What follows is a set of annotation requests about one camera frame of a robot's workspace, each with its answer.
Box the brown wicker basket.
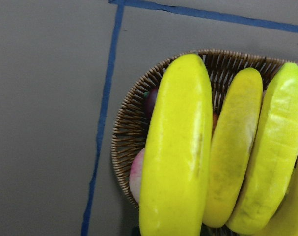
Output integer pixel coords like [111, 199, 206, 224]
[111, 48, 298, 236]

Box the pink white peach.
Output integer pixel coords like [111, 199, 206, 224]
[129, 148, 145, 203]

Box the dark purple plum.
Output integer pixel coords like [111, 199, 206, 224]
[144, 87, 159, 119]

